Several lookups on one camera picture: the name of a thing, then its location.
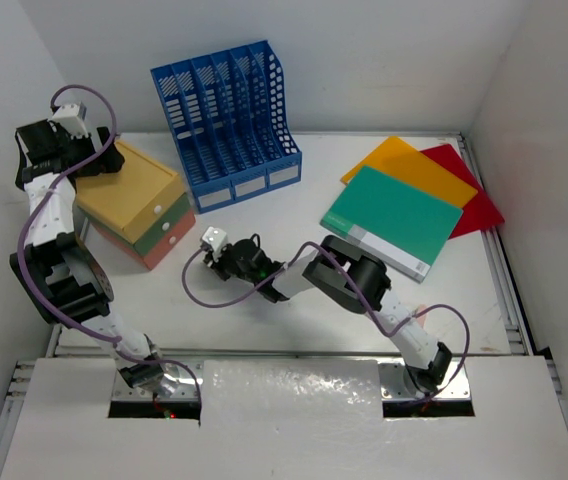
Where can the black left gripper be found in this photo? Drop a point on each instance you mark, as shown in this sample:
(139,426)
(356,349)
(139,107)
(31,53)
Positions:
(106,163)

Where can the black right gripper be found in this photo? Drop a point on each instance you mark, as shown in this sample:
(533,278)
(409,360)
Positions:
(218,264)

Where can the yellow drawer box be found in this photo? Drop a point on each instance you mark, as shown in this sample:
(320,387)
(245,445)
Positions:
(130,201)

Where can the pink bottom drawer box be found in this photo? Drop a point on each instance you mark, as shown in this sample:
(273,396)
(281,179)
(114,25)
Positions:
(164,245)

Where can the green folder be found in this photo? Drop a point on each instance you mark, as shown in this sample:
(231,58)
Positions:
(403,226)

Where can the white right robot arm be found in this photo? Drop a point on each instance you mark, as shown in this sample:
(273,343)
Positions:
(354,279)

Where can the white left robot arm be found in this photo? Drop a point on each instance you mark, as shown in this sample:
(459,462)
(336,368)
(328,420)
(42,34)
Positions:
(61,277)

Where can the blue file organizer rack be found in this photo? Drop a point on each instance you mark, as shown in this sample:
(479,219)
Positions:
(226,112)

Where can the orange folder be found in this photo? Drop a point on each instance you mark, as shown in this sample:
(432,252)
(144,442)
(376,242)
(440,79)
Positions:
(399,160)

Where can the pink eraser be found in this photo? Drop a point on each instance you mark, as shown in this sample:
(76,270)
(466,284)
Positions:
(420,314)

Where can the red folder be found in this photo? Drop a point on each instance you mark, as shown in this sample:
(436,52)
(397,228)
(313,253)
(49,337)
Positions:
(480,213)

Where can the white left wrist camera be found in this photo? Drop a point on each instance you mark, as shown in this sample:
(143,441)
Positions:
(71,117)

